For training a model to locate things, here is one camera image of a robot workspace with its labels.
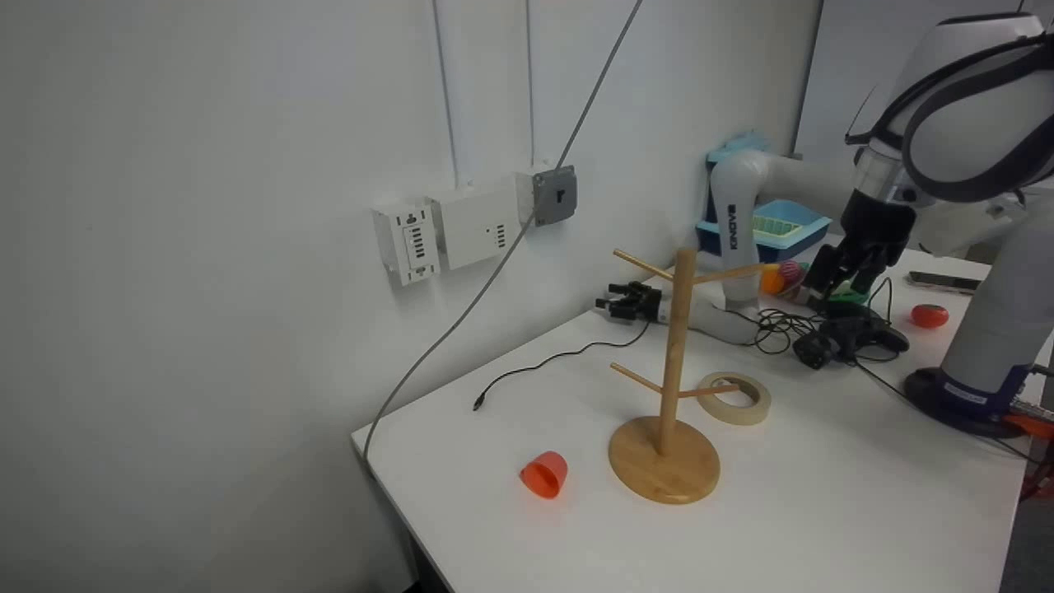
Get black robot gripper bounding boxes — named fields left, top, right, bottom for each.
left=805, top=189, right=918, bottom=306

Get beige masking tape roll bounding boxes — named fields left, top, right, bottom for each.
left=694, top=370, right=775, bottom=428

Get blue idle arm base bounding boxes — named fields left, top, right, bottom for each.
left=899, top=361, right=1034, bottom=440

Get green toy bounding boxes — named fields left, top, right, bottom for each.
left=831, top=278, right=878, bottom=309

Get stacked blue white boxes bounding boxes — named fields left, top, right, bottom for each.
left=691, top=199, right=833, bottom=266

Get black power adapter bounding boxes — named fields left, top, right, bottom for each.
left=791, top=331, right=843, bottom=372

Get red plastic bowl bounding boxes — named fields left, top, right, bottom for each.
left=907, top=299, right=953, bottom=333

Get flat black device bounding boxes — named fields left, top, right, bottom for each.
left=907, top=266, right=984, bottom=292

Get wooden mug tree stand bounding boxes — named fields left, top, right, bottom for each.
left=608, top=245, right=771, bottom=506

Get orange plastic cup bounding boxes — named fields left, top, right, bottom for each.
left=518, top=448, right=574, bottom=503

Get tangled black cord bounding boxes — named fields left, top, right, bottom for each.
left=753, top=302, right=821, bottom=355

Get grey wall junction box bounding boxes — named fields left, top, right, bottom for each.
left=530, top=163, right=583, bottom=228

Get grey wall cable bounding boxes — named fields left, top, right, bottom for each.
left=360, top=0, right=648, bottom=459

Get large white wall box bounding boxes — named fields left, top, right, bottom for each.
left=425, top=179, right=536, bottom=274

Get white wall conduit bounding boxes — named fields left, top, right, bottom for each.
left=522, top=0, right=541, bottom=175
left=428, top=0, right=466, bottom=191

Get thin black loose cable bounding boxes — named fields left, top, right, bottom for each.
left=472, top=317, right=654, bottom=415

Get small labelled white wall box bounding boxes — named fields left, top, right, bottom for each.
left=374, top=193, right=444, bottom=289

